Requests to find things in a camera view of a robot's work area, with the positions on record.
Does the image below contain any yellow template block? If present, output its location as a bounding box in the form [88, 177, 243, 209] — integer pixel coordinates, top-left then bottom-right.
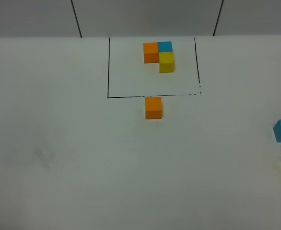
[159, 52, 175, 73]

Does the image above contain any orange template block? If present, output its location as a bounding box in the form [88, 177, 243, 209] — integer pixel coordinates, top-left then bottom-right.
[143, 42, 159, 64]

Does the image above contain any blue template block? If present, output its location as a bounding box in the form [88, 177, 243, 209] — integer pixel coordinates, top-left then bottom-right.
[157, 41, 173, 53]

